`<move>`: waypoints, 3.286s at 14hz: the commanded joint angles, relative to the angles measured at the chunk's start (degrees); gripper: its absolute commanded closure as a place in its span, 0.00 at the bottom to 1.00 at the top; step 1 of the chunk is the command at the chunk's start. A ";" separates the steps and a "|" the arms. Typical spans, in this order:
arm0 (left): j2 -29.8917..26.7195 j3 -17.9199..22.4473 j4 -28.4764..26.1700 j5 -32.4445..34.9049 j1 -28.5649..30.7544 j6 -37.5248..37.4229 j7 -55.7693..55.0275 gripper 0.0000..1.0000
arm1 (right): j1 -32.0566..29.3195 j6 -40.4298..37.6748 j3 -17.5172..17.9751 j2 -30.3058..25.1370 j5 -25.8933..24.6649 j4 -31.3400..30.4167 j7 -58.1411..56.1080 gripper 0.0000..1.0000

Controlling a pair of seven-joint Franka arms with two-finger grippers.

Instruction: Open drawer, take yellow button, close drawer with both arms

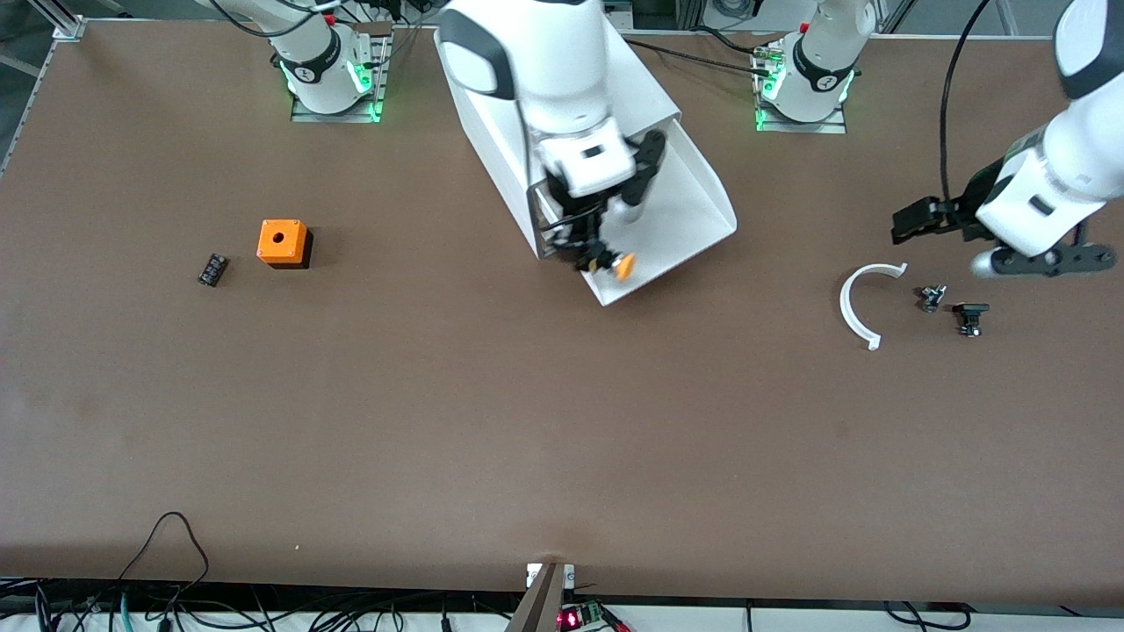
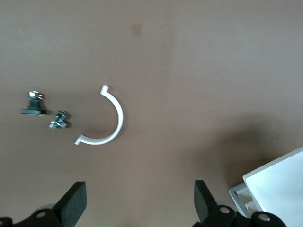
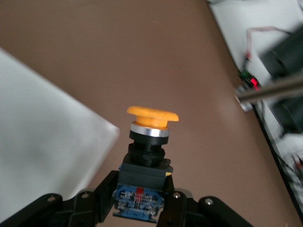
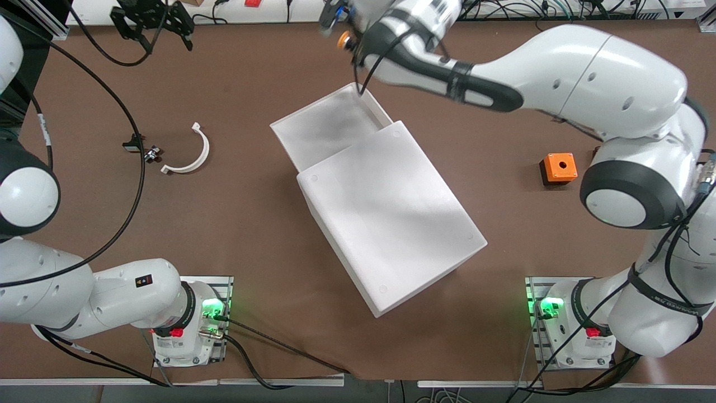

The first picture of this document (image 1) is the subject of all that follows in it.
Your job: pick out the dark cylindrical capacitor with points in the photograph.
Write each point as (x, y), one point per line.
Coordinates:
(213, 269)

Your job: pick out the small grey metal part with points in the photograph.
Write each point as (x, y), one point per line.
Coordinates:
(932, 298)

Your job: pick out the orange box with round hole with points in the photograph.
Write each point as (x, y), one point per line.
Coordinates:
(281, 241)

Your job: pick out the aluminium frame profile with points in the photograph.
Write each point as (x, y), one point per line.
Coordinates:
(61, 22)

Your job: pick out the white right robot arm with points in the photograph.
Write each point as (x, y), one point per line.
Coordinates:
(536, 61)

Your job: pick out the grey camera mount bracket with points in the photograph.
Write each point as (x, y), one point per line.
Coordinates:
(543, 597)

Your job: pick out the yellow push button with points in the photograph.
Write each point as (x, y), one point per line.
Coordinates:
(623, 266)

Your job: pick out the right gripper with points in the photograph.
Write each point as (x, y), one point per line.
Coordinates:
(580, 219)

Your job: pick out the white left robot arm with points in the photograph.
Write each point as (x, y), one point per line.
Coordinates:
(1089, 132)

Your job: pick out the metal base plate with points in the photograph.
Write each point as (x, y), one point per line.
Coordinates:
(378, 96)
(803, 125)

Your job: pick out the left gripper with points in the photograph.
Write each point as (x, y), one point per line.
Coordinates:
(964, 213)

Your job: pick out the white curved plastic arc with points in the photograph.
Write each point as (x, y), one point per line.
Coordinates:
(850, 307)

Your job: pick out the small black metal part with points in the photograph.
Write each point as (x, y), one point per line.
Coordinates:
(969, 318)

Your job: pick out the circuit board with red light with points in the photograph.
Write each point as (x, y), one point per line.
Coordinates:
(584, 617)

